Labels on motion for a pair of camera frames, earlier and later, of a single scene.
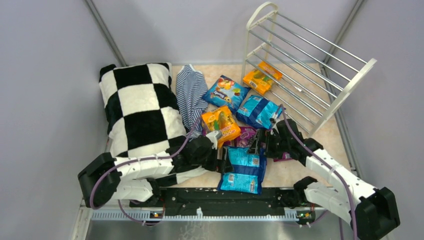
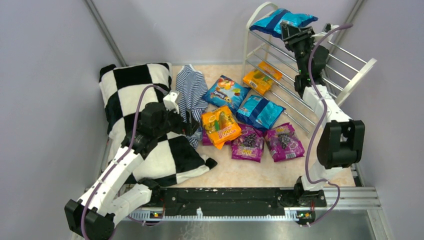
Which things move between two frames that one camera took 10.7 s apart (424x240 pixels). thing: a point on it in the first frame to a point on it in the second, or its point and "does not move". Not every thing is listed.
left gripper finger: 227,165 to 191,126
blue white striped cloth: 192,99 does not move
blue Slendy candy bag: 225,92 does not move
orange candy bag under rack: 260,78 does not move
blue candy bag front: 249,170 to 271,23
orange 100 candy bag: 221,119 does not move
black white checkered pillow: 142,115 does not move
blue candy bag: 260,111 does not move
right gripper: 267,145 to 296,36
